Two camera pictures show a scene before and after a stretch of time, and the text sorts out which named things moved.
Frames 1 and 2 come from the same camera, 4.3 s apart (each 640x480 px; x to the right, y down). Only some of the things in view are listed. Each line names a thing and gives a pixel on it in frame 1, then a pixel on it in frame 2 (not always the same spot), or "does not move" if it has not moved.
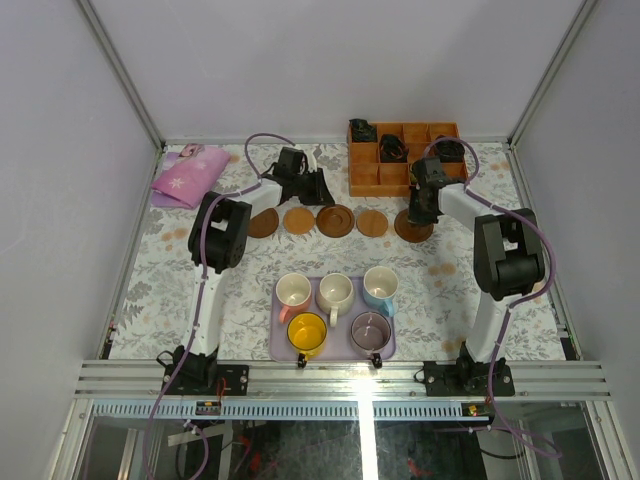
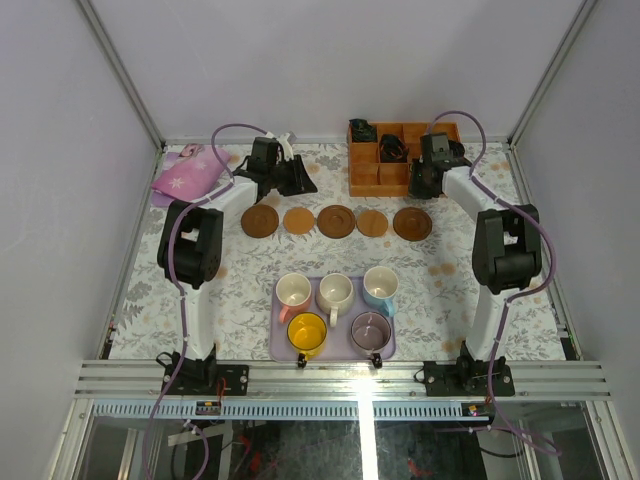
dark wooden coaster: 410,232 does not move
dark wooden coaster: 335,221 does not move
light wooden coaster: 298,220 does not move
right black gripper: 413,214 to 414,189
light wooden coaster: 371,223 does not move
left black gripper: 317,188 to 286,174
